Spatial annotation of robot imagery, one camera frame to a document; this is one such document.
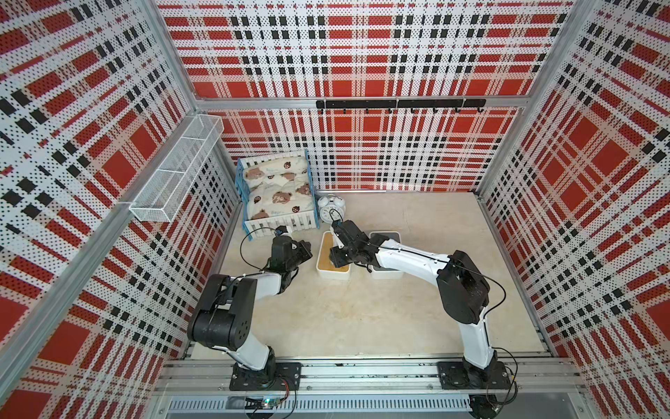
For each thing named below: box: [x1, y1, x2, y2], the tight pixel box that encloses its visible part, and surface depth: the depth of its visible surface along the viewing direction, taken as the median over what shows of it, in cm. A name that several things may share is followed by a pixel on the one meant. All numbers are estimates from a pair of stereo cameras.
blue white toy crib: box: [235, 149, 321, 242], surface depth 110 cm
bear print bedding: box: [243, 155, 315, 220], surface depth 110 cm
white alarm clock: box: [317, 193, 347, 224], surface depth 106 cm
